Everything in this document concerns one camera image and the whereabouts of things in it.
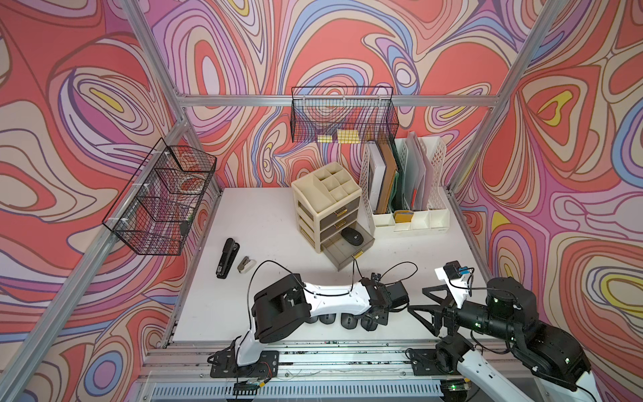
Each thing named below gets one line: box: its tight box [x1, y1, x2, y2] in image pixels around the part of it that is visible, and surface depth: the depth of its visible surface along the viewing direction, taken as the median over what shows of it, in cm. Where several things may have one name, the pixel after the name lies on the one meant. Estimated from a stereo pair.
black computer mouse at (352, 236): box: [340, 227, 364, 247], surface depth 101 cm
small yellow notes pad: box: [316, 134, 333, 143], surface depth 85 cm
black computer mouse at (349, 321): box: [340, 313, 359, 330], surface depth 82 cm
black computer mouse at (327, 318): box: [318, 313, 337, 325], surface depth 82 cm
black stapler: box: [216, 237, 241, 280], surface depth 95 cm
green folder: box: [388, 139, 406, 212], surface depth 93 cm
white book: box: [367, 139, 387, 212], surface depth 98 cm
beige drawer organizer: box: [290, 161, 362, 254], surface depth 88 cm
